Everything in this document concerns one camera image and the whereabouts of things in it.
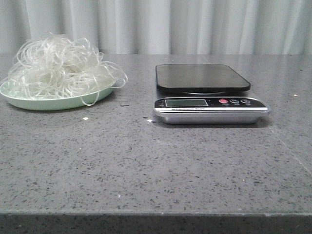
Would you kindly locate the light green round plate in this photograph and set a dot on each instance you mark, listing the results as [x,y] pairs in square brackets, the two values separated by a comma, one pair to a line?
[46,104]

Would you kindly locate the translucent white vermicelli bundle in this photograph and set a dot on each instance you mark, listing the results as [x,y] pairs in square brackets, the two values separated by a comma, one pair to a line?
[57,67]

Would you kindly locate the white pleated curtain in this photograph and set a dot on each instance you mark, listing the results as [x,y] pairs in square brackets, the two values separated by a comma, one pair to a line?
[275,27]

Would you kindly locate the silver black kitchen scale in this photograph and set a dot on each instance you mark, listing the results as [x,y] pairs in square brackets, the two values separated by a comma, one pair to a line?
[205,94]

